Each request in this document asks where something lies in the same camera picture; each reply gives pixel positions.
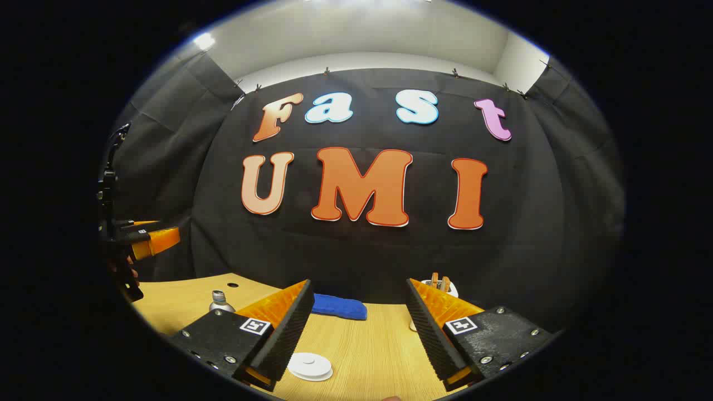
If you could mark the blue folded towel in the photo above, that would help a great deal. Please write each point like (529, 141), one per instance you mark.
(340, 307)

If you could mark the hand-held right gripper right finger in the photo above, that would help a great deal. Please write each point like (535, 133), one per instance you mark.
(430, 328)

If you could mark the white toaster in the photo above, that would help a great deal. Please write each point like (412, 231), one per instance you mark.
(452, 289)

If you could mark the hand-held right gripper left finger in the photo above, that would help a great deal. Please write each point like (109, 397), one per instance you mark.
(289, 328)

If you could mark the ceiling light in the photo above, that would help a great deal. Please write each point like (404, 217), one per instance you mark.
(204, 40)

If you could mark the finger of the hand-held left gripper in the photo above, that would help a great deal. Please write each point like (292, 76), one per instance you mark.
(139, 224)
(161, 241)

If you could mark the silver metal water bottle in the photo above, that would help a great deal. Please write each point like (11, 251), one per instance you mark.
(221, 305)

